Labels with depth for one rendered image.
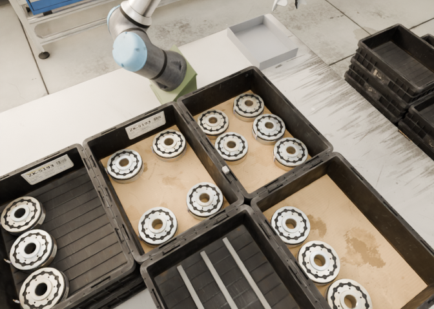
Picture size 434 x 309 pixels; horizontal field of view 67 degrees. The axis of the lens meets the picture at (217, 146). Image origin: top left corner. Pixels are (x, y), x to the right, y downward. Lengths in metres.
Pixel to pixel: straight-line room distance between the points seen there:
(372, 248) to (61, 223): 0.84
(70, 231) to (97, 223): 0.07
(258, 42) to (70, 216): 1.08
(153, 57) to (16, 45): 2.07
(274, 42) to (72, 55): 1.71
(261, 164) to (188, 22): 2.07
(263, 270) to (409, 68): 1.44
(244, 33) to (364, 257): 1.10
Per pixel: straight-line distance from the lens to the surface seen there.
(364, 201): 0.98
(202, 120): 1.06
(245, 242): 0.91
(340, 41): 2.87
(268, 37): 1.62
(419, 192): 1.29
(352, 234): 0.98
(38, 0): 2.69
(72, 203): 1.03
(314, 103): 1.37
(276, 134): 1.04
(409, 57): 2.09
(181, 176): 0.99
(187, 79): 1.22
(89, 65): 2.68
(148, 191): 0.98
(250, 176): 0.98
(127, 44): 1.14
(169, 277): 0.89
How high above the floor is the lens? 1.69
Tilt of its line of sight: 56 degrees down
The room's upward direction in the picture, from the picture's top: straight up
